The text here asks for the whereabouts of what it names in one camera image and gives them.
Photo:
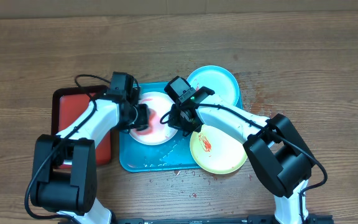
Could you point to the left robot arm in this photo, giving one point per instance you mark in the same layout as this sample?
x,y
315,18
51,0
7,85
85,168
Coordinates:
x,y
64,180

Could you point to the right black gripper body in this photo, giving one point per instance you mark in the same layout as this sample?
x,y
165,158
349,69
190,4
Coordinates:
x,y
183,123

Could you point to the teal plastic tray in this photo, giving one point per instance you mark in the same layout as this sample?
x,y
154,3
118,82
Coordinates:
x,y
174,154

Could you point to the dark red water tray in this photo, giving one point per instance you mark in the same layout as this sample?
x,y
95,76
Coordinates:
x,y
67,105

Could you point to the white plate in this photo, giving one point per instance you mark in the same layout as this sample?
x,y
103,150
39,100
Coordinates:
x,y
158,104

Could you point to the yellow-green plate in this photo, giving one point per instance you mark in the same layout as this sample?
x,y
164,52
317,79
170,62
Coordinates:
x,y
216,152

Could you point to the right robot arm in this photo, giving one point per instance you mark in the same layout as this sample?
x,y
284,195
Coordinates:
x,y
279,156

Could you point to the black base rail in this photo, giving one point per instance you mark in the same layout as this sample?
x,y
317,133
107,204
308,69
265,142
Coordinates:
x,y
251,219

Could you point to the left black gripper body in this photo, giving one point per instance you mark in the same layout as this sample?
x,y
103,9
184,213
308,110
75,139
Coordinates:
x,y
136,118

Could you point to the light blue plate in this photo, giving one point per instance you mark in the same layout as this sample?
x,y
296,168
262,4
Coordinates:
x,y
219,80

